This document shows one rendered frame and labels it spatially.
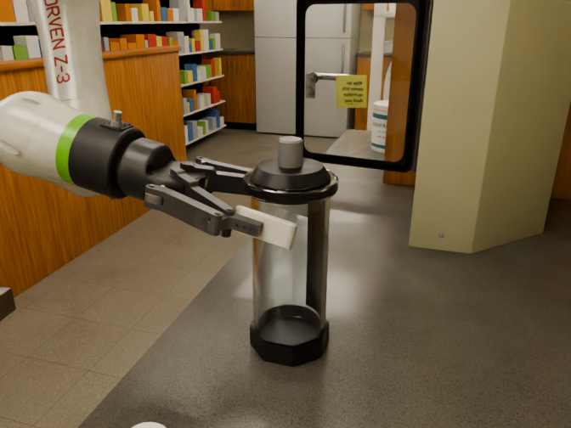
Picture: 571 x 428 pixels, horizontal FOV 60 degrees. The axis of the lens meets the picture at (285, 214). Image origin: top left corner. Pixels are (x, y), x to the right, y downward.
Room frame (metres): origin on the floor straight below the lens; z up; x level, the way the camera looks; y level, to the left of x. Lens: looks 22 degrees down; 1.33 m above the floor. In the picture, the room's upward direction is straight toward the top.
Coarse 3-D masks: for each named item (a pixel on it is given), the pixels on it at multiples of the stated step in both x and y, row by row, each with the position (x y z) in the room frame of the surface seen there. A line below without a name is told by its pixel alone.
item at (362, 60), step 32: (320, 32) 1.23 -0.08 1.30; (352, 32) 1.20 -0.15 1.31; (384, 32) 1.16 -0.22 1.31; (320, 64) 1.23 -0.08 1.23; (352, 64) 1.19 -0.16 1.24; (384, 64) 1.16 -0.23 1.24; (320, 96) 1.23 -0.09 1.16; (352, 96) 1.19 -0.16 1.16; (384, 96) 1.16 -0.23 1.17; (320, 128) 1.23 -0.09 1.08; (352, 128) 1.19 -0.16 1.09; (384, 128) 1.16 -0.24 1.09; (416, 128) 1.13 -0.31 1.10
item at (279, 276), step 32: (288, 192) 0.48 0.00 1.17; (320, 224) 0.50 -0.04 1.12; (256, 256) 0.51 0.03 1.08; (288, 256) 0.49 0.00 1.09; (320, 256) 0.51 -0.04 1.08; (256, 288) 0.51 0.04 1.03; (288, 288) 0.49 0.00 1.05; (320, 288) 0.51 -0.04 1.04; (256, 320) 0.52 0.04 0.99; (288, 320) 0.49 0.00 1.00; (320, 320) 0.51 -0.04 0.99
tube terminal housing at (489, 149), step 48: (480, 0) 0.81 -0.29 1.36; (528, 0) 0.81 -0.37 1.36; (432, 48) 0.82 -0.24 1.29; (480, 48) 0.80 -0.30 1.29; (528, 48) 0.82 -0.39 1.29; (432, 96) 0.82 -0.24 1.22; (480, 96) 0.80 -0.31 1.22; (528, 96) 0.83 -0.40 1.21; (432, 144) 0.82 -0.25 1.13; (480, 144) 0.80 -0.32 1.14; (528, 144) 0.84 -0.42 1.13; (432, 192) 0.82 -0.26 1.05; (480, 192) 0.79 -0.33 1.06; (528, 192) 0.85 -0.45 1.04; (432, 240) 0.81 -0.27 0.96; (480, 240) 0.80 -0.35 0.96
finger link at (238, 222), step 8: (224, 216) 0.49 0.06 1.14; (232, 216) 0.49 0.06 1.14; (240, 216) 0.49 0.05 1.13; (216, 224) 0.47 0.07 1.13; (224, 224) 0.48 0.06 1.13; (232, 224) 0.49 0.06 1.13; (240, 224) 0.48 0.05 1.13; (248, 224) 0.48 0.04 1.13; (256, 224) 0.48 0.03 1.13; (240, 232) 0.48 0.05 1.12; (248, 232) 0.48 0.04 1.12; (256, 232) 0.48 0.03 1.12
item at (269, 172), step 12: (288, 144) 0.52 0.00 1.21; (300, 144) 0.53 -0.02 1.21; (288, 156) 0.52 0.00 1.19; (300, 156) 0.53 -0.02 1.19; (264, 168) 0.52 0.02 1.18; (276, 168) 0.52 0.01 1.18; (288, 168) 0.52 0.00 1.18; (300, 168) 0.52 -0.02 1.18; (312, 168) 0.52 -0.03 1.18; (324, 168) 0.53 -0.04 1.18; (252, 180) 0.52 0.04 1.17; (264, 180) 0.50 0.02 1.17; (276, 180) 0.50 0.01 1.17; (288, 180) 0.49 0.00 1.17; (300, 180) 0.50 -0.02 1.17; (312, 180) 0.50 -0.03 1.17; (324, 180) 0.51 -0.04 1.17
